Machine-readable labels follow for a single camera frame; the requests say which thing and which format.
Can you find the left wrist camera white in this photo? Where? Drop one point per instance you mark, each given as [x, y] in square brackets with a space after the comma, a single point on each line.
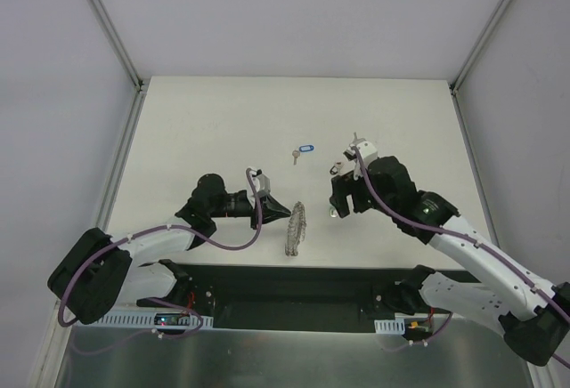
[259, 184]

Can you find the aluminium frame post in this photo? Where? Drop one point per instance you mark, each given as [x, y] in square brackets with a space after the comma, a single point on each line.
[117, 45]
[483, 39]

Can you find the metal key ring disc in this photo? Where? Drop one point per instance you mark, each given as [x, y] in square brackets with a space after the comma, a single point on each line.
[296, 230]

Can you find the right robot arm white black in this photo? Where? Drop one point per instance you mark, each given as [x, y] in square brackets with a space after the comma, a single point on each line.
[529, 312]

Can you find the left aluminium frame post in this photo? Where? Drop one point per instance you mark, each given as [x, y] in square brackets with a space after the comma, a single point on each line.
[117, 45]

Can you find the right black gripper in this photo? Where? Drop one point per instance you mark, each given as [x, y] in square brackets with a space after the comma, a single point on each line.
[346, 191]

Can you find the white cable duct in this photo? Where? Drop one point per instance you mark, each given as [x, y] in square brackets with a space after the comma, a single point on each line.
[152, 319]
[390, 326]

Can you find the key with blue framed tag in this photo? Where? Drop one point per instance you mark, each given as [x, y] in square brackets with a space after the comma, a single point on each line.
[296, 153]

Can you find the left white cable duct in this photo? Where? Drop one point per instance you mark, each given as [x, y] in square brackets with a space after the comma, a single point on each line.
[152, 319]

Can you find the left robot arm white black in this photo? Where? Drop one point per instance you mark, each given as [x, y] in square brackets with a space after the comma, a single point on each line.
[101, 270]

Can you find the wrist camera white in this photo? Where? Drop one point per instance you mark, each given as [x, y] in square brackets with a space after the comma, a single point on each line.
[362, 153]
[259, 184]

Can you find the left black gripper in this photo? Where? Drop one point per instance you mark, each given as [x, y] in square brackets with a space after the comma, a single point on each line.
[259, 209]

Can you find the right white cable duct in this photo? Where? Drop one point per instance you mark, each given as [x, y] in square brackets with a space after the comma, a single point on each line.
[390, 326]

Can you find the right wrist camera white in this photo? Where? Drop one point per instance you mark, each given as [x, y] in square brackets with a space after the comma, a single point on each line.
[362, 153]

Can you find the right aluminium frame post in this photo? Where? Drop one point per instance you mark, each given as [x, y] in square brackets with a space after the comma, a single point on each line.
[483, 39]

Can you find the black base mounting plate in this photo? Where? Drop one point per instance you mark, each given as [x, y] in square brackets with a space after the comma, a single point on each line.
[332, 300]

